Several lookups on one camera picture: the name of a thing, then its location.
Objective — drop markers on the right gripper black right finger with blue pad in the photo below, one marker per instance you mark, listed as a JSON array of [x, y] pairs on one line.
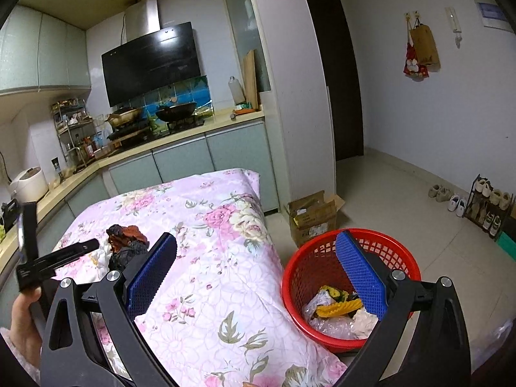
[[439, 352]]

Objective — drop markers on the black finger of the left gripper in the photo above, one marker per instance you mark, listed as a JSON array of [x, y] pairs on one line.
[[34, 270]]

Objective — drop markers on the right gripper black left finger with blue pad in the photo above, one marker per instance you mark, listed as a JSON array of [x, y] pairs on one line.
[[72, 353]]

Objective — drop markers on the clear plastic bag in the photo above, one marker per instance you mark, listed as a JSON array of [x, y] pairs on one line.
[[337, 327]]

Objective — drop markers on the green yellow knitted scrubber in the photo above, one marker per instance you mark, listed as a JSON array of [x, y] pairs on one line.
[[338, 295]]

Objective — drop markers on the yellow spiky plastic brush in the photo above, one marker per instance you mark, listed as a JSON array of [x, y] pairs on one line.
[[338, 309]]

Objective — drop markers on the reddish brown wrapper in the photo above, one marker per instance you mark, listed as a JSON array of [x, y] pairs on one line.
[[120, 237]]

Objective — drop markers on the cream mesh cloth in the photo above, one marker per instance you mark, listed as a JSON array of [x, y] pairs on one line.
[[363, 323]]

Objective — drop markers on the large black plastic bag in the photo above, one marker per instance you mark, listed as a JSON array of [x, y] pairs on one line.
[[120, 260]]

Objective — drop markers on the person's left hand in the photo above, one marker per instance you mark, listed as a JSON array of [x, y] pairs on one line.
[[23, 333]]

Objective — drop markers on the white rice cooker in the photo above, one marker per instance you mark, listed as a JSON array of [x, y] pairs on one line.
[[29, 186]]

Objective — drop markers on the red plastic mesh basket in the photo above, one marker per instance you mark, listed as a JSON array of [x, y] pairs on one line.
[[315, 264]]

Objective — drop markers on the white sneakers pair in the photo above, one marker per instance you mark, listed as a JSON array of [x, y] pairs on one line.
[[457, 205]]

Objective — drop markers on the beige slippers pair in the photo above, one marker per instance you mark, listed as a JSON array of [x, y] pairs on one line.
[[440, 193]]

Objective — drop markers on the black shoe rack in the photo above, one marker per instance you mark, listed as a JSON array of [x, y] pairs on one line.
[[491, 209]]

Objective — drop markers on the metal spice rack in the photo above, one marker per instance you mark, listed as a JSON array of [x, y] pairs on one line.
[[76, 131]]

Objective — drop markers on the pink floral tablecloth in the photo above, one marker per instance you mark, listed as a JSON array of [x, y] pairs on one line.
[[218, 318]]

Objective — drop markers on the cardboard box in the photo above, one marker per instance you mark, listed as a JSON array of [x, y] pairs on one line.
[[313, 215]]

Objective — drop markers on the brass coloured pot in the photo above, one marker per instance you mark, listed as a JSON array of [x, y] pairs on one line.
[[123, 116]]

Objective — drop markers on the black wok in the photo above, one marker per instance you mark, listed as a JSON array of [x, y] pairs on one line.
[[175, 113]]

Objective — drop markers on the black range hood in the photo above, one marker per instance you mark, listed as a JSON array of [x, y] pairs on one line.
[[150, 62]]

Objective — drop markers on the red hanging decoration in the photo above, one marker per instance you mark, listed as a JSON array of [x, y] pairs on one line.
[[412, 68]]

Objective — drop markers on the white plastic jug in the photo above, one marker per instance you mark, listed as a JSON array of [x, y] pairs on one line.
[[237, 91]]

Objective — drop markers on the wooden cutting board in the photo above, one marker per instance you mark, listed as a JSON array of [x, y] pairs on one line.
[[250, 82]]

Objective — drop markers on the white intercom handset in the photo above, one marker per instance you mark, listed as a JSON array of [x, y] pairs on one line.
[[455, 25]]

